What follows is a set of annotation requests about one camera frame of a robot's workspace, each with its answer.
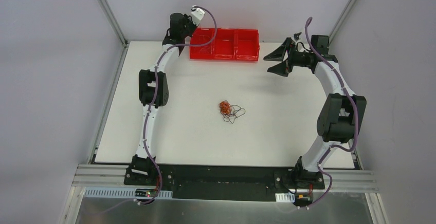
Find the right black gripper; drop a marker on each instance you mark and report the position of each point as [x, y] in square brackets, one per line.
[290, 56]

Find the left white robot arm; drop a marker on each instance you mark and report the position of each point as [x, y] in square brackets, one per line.
[154, 94]

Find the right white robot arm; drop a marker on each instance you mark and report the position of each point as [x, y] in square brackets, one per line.
[341, 115]

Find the red three-compartment bin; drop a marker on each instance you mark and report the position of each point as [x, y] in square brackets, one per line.
[230, 44]

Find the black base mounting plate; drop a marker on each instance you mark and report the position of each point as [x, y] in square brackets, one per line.
[236, 183]

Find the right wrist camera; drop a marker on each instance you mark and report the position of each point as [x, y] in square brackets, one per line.
[298, 37]

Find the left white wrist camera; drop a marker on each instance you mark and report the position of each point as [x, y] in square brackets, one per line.
[197, 14]

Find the right slotted cable duct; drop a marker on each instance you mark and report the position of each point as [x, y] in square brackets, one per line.
[285, 197]

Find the slotted cable duct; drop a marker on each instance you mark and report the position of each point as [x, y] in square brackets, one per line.
[126, 193]
[285, 197]

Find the left slotted cable duct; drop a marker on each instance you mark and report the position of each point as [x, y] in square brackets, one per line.
[126, 193]

